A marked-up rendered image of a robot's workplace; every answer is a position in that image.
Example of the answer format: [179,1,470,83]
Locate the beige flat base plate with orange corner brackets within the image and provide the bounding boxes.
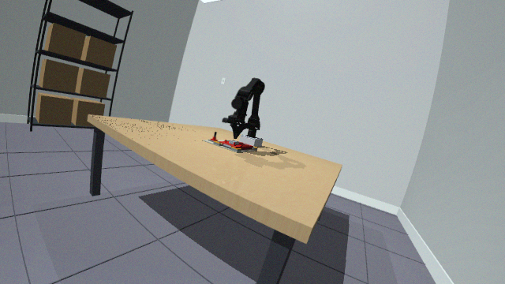
[203,139,257,153]

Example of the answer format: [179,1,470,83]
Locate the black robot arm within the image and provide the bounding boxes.
[228,77,265,138]

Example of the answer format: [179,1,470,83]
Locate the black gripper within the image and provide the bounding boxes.
[222,110,256,139]

